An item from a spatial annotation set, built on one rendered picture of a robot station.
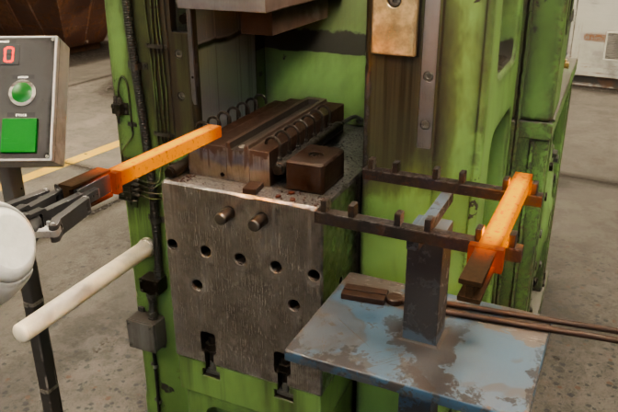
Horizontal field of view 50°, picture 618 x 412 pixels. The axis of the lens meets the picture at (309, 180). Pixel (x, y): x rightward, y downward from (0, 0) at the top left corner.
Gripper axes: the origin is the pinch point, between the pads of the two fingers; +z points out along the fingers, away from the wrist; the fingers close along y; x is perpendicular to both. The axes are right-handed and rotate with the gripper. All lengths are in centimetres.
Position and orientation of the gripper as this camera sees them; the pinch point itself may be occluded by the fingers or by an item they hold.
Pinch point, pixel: (87, 188)
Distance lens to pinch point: 105.1
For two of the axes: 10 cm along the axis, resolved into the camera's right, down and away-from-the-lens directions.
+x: -0.1, -9.2, -3.8
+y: 9.1, 1.5, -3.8
